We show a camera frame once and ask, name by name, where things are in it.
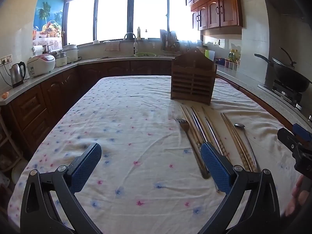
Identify dish rack with utensils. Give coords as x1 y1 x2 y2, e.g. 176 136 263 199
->
160 29 182 53

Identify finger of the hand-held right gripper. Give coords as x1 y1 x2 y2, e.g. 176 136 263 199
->
292 123 312 143
277 127 296 152

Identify gas stove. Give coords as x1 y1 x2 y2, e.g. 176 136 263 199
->
258 79 305 110

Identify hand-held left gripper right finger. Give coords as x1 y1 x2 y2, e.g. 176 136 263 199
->
200 142 281 234

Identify black wok with lid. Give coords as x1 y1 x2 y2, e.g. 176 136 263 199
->
254 47 312 93

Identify metal fork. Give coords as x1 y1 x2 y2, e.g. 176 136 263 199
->
175 118 210 179

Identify white cooker with glass lid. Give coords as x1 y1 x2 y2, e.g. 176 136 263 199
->
63 43 79 63

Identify spice jars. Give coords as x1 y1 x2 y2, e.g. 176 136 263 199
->
224 60 239 71

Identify light bamboo chopstick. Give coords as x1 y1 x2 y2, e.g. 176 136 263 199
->
223 113 257 172
221 113 253 172

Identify stainless steel electric kettle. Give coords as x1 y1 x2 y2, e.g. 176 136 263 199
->
10 61 26 88

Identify small white electric pot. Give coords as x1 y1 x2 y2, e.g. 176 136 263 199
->
54 51 68 68

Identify metal spoon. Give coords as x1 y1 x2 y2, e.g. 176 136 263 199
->
234 123 258 171

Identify silver metal chopstick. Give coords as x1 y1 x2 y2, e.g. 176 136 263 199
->
205 117 230 160
192 107 210 144
191 106 206 145

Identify tropical fruit wall poster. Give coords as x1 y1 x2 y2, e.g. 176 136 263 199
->
32 0 65 46

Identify yellow condiment bottles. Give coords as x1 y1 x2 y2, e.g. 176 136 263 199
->
228 49 242 62

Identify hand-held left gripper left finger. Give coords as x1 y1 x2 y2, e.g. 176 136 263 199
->
20 143 103 234

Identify brown wooden wall cabinets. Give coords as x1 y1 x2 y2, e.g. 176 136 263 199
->
180 0 244 31

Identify chrome kitchen faucet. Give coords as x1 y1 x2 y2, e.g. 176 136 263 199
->
123 32 138 55

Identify large kitchen window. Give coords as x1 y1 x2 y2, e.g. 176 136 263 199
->
64 0 203 46

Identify white floral tablecloth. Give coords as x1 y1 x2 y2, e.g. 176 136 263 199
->
7 75 305 234

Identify brown wooden utensil holder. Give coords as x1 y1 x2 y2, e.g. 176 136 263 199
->
171 49 217 106

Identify person's right hand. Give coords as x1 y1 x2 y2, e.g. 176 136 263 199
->
285 175 311 217

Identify white and pink rice cooker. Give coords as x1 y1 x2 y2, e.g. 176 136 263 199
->
26 54 56 78

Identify dark range hood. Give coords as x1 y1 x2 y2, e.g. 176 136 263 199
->
247 0 312 21

